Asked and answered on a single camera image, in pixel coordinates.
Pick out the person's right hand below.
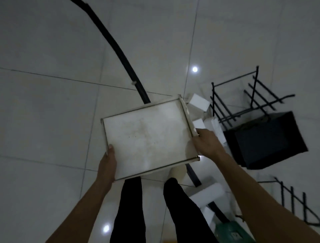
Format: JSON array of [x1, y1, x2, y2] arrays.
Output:
[[191, 129, 226, 161]]

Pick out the person's left hand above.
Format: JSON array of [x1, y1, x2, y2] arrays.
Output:
[[96, 144, 117, 185]]

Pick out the white wooden drawer tray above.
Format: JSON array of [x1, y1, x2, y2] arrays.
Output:
[[100, 94, 201, 181]]

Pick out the person's left forearm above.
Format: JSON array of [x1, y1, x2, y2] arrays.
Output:
[[46, 175, 113, 243]]

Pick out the person's right forearm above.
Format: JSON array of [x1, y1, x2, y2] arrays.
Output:
[[214, 152, 320, 243]]

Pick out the person's left leg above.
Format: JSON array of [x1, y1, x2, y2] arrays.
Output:
[[110, 176, 147, 243]]

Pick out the person's leg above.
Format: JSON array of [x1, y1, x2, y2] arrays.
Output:
[[110, 176, 147, 243], [163, 177, 219, 243]]

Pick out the white foam block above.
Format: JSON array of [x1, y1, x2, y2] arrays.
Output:
[[187, 93, 211, 112], [192, 118, 207, 130], [201, 206, 216, 227], [189, 182, 227, 209]]

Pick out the long black curved bar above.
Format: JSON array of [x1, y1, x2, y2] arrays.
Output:
[[70, 0, 151, 104]]

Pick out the person's right leg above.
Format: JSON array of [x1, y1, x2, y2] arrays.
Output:
[[163, 177, 219, 243]]

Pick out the black box panel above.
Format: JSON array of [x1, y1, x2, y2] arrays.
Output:
[[223, 111, 309, 170]]

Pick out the black metal wire rack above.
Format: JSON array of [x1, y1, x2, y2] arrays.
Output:
[[211, 66, 296, 131]]

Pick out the black metal wire frame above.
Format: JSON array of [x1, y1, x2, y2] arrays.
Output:
[[257, 177, 320, 227]]

